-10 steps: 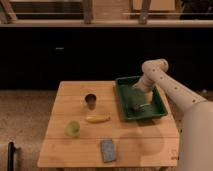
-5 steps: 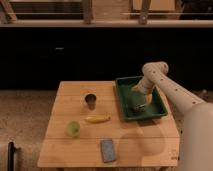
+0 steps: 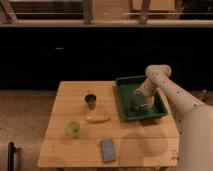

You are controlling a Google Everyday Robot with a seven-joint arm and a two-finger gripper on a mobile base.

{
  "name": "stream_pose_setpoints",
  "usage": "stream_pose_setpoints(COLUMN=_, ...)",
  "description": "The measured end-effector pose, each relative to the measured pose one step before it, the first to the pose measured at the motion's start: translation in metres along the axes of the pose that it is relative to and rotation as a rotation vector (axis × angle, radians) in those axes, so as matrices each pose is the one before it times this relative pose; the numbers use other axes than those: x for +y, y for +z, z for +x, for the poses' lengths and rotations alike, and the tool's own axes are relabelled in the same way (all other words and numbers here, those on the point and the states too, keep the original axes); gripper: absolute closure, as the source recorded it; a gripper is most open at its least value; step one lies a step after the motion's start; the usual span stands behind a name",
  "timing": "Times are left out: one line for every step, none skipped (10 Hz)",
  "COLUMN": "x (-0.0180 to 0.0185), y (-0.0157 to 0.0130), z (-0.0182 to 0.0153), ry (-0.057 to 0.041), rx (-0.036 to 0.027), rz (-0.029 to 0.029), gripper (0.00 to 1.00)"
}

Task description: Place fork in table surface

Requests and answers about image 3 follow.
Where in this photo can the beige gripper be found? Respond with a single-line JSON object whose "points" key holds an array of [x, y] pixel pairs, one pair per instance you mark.
{"points": [[150, 101]]}

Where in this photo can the silver metal fork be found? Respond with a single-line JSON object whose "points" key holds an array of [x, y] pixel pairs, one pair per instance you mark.
{"points": [[139, 107]]}

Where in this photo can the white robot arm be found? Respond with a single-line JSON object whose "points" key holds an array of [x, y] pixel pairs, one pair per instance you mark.
{"points": [[196, 139]]}

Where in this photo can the green plastic tray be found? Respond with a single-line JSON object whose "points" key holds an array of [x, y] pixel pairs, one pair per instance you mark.
{"points": [[125, 87]]}

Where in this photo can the yellow banana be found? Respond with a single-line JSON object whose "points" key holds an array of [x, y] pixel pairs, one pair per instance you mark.
{"points": [[97, 119]]}

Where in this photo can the metal cup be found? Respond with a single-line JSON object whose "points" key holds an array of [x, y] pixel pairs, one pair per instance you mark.
{"points": [[91, 101]]}

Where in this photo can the blue grey sponge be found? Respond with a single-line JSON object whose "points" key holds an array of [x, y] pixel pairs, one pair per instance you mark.
{"points": [[108, 150]]}

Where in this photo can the wooden table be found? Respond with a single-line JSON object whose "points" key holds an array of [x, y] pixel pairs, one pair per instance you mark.
{"points": [[152, 143]]}

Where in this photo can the green plastic cup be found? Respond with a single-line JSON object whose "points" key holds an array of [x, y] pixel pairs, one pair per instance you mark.
{"points": [[72, 129]]}

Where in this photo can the black chair part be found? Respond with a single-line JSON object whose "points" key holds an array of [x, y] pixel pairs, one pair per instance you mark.
{"points": [[10, 160]]}

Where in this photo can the wooden railing shelf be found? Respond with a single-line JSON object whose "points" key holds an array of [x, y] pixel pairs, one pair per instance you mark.
{"points": [[106, 13]]}

